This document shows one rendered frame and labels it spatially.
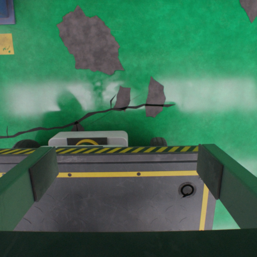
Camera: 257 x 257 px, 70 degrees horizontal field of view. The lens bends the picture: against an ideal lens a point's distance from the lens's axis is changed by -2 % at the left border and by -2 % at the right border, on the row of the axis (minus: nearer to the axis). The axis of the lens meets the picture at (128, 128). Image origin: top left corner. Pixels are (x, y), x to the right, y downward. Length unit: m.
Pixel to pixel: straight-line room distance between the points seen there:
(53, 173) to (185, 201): 0.38
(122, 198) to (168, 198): 0.11
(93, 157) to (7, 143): 0.54
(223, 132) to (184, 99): 0.21
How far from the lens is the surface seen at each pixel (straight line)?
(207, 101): 0.77
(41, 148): 0.17
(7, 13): 0.84
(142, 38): 0.73
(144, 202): 0.49
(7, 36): 0.85
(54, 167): 0.17
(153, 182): 0.46
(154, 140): 0.64
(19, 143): 0.74
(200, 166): 0.16
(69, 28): 0.76
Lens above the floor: 0.71
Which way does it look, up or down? 75 degrees down
